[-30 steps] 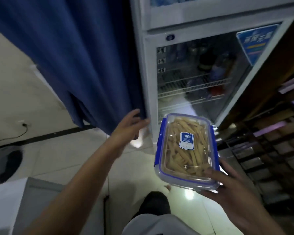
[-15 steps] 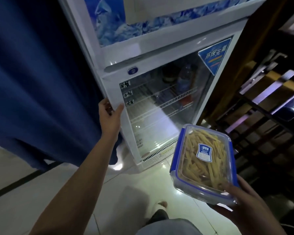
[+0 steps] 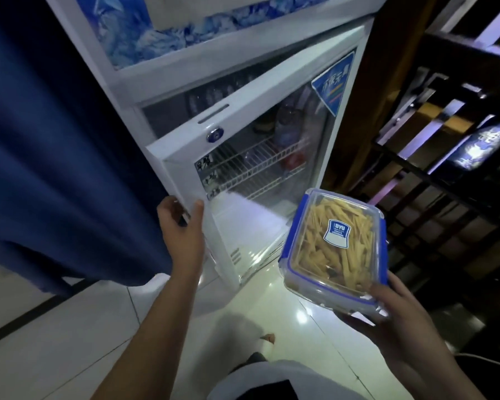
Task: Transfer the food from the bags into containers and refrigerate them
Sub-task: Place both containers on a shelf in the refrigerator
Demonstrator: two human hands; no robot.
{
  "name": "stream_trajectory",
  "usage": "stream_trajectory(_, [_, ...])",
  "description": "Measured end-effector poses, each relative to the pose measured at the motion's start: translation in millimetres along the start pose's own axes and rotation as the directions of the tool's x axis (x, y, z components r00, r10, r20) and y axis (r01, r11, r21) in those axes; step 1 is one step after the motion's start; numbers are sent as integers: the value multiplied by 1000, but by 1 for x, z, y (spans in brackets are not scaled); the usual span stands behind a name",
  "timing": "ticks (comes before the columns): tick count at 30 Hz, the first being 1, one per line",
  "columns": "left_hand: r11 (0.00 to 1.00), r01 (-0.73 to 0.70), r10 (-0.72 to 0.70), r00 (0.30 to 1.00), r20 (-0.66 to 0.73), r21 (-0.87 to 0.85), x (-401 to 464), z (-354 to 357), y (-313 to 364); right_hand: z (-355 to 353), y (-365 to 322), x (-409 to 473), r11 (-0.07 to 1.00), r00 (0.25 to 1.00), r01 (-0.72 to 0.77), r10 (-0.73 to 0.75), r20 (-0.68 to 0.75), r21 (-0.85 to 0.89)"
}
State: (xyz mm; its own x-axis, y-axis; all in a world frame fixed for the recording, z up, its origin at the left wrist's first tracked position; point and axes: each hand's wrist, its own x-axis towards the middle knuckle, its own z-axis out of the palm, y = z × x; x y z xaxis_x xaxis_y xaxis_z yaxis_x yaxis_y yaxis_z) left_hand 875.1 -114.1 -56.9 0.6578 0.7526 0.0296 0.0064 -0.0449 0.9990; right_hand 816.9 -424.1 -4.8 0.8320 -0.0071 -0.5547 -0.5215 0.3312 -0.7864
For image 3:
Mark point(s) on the person's right hand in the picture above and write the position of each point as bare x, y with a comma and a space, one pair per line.
404, 324

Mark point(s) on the person's left hand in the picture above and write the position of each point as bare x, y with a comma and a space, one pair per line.
182, 245

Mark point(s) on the person's right thumb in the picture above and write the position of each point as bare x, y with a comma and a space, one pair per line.
384, 293

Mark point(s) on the person's left thumb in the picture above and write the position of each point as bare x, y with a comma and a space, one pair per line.
198, 217

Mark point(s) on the clear food container blue lid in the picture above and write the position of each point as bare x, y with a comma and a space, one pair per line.
335, 249

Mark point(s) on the white glass fridge door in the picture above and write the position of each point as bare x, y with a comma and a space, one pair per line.
250, 102

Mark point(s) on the person's left forearm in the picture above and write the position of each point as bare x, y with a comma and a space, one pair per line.
150, 341

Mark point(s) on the person's right forearm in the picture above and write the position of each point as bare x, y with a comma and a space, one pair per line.
446, 381

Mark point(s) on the white handwritten label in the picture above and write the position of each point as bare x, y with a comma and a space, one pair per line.
210, 179
204, 164

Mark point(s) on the blue white container label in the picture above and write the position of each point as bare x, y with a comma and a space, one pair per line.
336, 234

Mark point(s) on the yellow food strips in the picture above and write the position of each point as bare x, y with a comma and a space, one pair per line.
316, 249

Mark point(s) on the round door lock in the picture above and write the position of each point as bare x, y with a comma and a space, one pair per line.
214, 134

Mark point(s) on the red item in fridge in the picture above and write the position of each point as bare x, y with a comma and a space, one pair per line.
293, 160

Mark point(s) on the dark wooden shelf rack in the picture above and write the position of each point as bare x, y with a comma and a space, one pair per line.
446, 195

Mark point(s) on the person's foot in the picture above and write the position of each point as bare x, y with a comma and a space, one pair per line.
268, 338

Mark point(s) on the clear drink bottle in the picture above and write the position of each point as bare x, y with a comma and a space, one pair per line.
286, 125

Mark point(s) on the dark blue curtain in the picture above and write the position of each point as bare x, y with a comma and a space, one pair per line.
54, 162

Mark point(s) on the white display fridge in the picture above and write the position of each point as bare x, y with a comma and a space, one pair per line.
216, 58

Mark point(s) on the dark blue printed box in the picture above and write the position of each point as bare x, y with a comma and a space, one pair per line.
481, 146

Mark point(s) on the blue ice print panel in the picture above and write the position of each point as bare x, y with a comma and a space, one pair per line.
183, 31

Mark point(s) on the blue diamond door sticker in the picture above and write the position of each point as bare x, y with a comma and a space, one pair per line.
334, 81

